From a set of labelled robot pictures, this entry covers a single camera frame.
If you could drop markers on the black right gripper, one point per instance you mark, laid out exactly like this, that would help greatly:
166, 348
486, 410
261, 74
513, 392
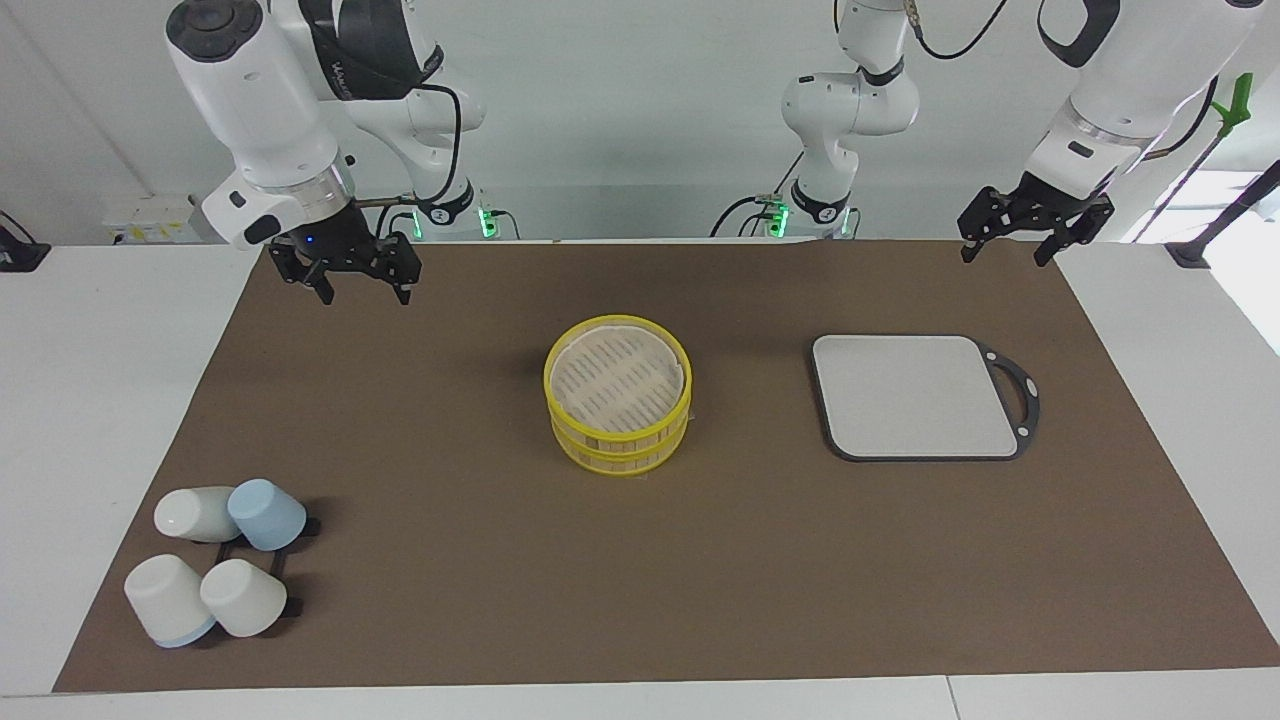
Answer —
335, 240

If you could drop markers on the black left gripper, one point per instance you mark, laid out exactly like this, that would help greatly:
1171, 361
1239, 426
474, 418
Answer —
1050, 200

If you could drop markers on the yellow rimmed bamboo steamer lid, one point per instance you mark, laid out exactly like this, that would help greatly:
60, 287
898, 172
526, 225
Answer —
617, 385

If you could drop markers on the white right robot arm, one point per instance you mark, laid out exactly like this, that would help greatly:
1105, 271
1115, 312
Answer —
260, 110

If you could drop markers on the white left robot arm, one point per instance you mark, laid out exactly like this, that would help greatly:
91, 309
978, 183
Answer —
1130, 80

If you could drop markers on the yellow bamboo steamer basket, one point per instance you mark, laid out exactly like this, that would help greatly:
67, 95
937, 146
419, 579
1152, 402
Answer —
620, 458

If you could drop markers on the black stand with base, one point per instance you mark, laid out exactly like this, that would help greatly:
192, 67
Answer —
1195, 250

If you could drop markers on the white box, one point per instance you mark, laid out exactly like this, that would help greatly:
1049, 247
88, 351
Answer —
150, 215

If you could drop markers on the white cutting board grey rim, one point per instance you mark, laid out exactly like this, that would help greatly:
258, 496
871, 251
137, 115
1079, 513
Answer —
915, 395

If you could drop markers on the thin pole with green clip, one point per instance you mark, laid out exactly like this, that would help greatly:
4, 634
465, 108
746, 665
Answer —
1238, 105

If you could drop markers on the light blue cup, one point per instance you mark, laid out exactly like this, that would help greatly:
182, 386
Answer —
268, 514

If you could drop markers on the white cup lying sideways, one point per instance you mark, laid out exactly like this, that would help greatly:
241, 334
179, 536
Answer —
190, 514

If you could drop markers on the brown table mat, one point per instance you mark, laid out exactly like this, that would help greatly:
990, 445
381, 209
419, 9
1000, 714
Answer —
450, 560

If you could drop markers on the black clamp device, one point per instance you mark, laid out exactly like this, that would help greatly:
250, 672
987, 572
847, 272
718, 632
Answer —
20, 255

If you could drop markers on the black cup rack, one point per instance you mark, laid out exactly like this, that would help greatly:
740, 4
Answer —
293, 606

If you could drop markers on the plain white cup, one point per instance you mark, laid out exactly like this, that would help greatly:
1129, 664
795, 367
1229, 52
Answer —
243, 598

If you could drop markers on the white cup with blue rim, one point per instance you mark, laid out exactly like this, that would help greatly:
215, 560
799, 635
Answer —
165, 598

